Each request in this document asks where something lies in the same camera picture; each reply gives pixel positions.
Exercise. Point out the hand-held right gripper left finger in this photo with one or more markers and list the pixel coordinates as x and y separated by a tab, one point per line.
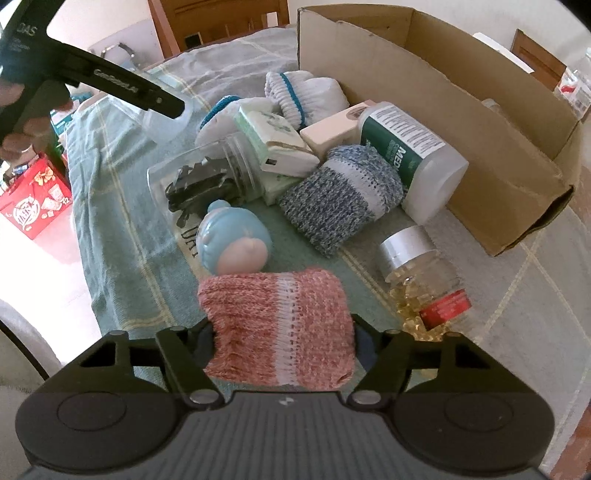
201	346

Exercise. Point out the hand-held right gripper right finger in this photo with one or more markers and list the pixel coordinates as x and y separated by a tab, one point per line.
362	344

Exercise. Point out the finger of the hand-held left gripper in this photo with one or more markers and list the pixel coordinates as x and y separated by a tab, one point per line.
161	99

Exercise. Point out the small clear plastic jar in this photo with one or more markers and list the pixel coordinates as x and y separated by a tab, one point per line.
164	128

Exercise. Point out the white glove thick blue cuff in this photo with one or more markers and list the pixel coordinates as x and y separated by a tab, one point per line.
217	124

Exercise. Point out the pink knitted sock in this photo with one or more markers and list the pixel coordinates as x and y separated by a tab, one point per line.
277	323

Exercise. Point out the clear jar with black clips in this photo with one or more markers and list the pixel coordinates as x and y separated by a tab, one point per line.
198	182

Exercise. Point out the white charger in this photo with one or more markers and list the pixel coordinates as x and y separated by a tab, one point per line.
291	161

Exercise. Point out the blue grey knitted sock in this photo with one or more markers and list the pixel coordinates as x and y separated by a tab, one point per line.
332	198

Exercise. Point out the white glove thin blue stripe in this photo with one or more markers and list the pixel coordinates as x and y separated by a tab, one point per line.
318	94

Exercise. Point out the clear plastic container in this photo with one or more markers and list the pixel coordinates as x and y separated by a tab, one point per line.
438	171

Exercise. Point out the cardboard box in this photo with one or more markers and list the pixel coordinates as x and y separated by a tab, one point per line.
485	152

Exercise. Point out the person's left hand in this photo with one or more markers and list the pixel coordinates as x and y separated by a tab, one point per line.
14	145

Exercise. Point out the capsule bottle silver cap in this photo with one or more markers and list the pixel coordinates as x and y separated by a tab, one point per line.
415	286

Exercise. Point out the green white tissue pack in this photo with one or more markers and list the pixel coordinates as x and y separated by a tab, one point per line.
277	190
263	124

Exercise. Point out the blue baby-shaped toy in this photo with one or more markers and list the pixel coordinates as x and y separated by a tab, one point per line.
226	235

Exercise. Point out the checked blue cloth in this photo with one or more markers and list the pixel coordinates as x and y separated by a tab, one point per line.
124	207

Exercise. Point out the red gift box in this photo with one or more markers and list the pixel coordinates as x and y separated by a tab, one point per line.
32	207

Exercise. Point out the pale pink carton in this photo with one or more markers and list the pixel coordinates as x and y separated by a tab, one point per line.
328	131

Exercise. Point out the water bottle red label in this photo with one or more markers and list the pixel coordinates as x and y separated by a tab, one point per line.
575	90

